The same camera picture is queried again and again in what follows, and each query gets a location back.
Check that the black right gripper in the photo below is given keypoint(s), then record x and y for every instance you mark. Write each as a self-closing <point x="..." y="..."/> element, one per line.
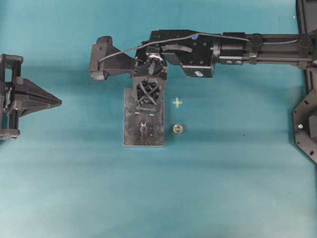
<point x="148" y="78"/>

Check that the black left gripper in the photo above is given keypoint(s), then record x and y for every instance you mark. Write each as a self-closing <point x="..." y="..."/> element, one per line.
<point x="12" y="84"/>

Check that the silver metal washer bushing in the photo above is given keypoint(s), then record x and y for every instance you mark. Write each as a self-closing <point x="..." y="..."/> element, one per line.
<point x="177" y="128"/>

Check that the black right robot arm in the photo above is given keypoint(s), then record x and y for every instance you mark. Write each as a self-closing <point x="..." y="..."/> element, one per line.
<point x="197" y="53"/>

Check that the yellow cross table marker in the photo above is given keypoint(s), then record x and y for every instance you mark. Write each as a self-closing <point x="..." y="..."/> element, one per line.
<point x="177" y="102"/>

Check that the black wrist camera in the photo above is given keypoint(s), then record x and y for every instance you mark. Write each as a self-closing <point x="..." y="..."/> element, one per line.
<point x="114" y="65"/>

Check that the grey metal base plate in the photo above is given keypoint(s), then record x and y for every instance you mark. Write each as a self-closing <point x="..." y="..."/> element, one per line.
<point x="141" y="127"/>

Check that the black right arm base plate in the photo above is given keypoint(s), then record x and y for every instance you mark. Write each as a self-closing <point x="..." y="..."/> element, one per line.
<point x="304" y="118"/>

